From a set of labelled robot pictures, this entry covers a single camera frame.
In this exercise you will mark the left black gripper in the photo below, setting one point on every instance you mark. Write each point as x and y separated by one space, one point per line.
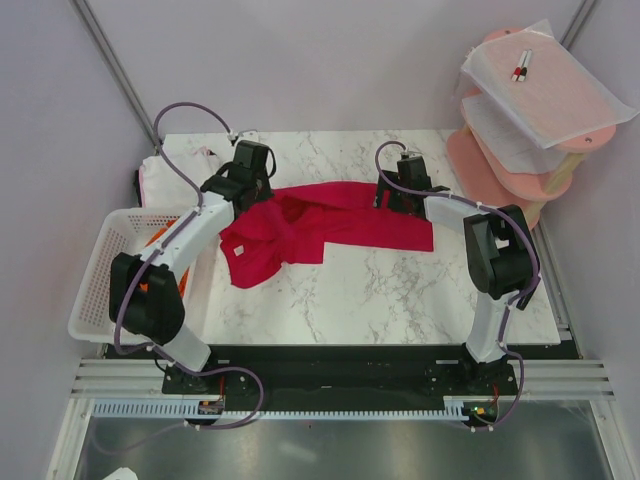
266 193

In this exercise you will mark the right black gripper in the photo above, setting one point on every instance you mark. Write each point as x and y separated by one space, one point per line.
392 204

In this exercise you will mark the magenta t shirt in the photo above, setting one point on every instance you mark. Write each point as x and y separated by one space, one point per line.
294 226

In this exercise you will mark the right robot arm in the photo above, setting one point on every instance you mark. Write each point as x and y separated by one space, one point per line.
501 259

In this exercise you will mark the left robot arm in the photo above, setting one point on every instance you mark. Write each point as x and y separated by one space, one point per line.
145 303

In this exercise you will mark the pink tiered shelf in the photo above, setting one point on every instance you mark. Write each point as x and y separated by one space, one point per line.
483 178

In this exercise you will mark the folded white t shirt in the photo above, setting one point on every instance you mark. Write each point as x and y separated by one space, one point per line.
170 182

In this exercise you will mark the paper sheets on shelf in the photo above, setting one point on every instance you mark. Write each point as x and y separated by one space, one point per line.
513 149

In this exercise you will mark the orange t shirt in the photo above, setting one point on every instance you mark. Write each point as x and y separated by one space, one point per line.
176 250

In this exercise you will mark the white plastic basket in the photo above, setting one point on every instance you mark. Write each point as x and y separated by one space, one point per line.
124 230

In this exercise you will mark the red capped marker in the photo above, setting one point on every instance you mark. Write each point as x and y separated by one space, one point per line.
517 71

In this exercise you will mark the black capped marker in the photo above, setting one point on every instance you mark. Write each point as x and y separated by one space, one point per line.
524 67

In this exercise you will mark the white foam sheet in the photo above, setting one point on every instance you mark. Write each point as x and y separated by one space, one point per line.
559 99

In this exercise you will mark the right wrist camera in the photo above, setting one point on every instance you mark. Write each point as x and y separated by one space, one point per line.
410 154

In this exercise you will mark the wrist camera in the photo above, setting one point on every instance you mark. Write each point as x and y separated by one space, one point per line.
410 154
234 136

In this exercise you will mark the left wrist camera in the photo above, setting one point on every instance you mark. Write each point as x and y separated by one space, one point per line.
234 136

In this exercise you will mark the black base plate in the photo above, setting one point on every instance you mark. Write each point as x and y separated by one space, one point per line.
315 376

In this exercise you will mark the white cable duct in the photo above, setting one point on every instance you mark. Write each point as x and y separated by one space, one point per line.
193 409

